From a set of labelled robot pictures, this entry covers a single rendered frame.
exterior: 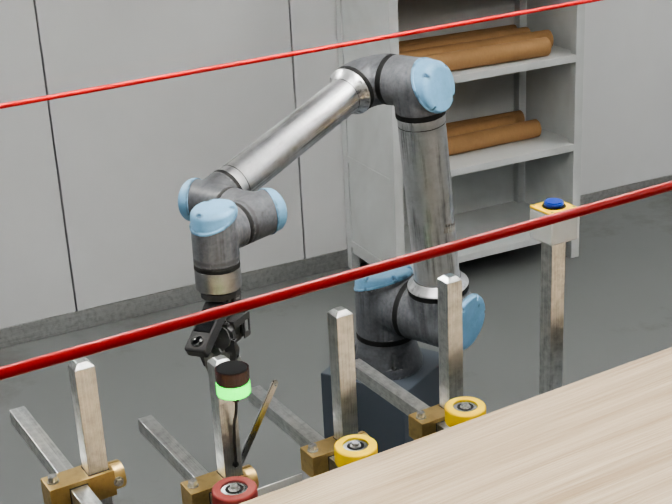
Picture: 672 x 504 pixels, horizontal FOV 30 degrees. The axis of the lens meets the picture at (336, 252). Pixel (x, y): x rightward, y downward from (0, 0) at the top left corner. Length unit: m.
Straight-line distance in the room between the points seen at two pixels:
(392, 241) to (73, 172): 1.28
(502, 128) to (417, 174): 2.46
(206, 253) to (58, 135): 2.51
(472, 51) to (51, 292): 1.90
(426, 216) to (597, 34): 3.07
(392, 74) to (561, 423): 0.89
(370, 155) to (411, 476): 2.95
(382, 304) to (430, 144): 0.48
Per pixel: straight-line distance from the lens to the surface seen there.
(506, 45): 5.12
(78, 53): 4.80
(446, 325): 2.47
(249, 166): 2.61
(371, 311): 3.15
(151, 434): 2.53
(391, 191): 4.95
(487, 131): 5.29
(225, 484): 2.25
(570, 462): 2.30
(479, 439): 2.36
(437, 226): 2.94
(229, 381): 2.17
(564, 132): 5.46
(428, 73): 2.79
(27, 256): 4.94
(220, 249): 2.37
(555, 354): 2.68
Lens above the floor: 2.09
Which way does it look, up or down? 22 degrees down
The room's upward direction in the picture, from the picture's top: 3 degrees counter-clockwise
